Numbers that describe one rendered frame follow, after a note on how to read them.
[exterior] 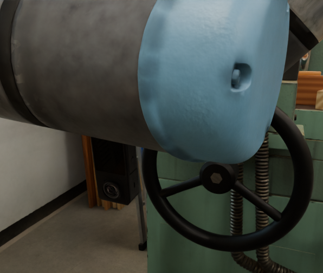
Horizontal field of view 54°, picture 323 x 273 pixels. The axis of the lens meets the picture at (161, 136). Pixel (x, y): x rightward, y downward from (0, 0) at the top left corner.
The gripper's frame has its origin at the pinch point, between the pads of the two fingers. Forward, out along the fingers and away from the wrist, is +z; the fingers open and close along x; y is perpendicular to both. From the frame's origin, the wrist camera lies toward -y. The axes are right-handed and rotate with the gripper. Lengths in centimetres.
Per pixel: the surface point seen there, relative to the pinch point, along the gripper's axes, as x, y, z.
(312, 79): -22.3, 17.2, 26.4
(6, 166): 119, -17, 84
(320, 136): -24.4, 4.9, 23.4
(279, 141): -17.1, 2.2, 14.3
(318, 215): -25.8, -11.0, 29.2
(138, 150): 49, 0, 97
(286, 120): -18.0, 4.3, 3.8
